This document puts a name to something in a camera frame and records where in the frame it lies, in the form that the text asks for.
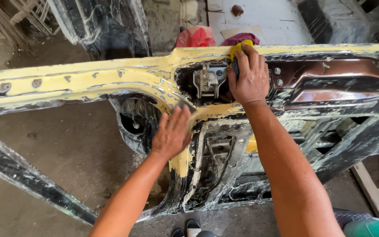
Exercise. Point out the person's right hand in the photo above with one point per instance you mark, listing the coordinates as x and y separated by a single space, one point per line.
247 79

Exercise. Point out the person's left hand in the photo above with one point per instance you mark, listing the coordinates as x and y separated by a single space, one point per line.
171 133

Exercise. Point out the person's left fingers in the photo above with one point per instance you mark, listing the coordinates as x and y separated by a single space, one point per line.
175 117

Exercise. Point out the grey sandpaper piece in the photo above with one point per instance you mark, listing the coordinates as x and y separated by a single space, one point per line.
185 106

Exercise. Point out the yellow car door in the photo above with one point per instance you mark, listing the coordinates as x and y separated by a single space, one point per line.
110 79

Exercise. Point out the yellow sponge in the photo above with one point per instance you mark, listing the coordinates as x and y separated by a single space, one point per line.
239 49

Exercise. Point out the metal door latch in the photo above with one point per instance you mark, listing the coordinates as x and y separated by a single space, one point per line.
207 80

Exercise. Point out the red plastic bag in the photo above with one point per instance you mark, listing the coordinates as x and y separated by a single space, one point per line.
195 37

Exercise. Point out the maroon cloth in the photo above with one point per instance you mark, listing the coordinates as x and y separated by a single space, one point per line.
240 38

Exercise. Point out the cardboard piece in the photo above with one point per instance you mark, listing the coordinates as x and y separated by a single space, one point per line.
239 32

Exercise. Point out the black car body panel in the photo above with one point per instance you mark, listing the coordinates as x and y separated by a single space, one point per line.
107 28

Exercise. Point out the black sandal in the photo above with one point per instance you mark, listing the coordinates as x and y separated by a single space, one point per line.
193 228
177 233

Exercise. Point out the brown crumpled scrap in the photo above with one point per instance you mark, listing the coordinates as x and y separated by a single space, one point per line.
237 10

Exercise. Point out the grey car body part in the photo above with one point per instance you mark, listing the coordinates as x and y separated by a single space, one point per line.
340 21

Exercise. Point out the wooden plank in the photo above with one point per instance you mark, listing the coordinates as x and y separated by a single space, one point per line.
372 191

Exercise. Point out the green plastic bucket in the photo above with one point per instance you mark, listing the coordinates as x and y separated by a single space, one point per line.
372 227

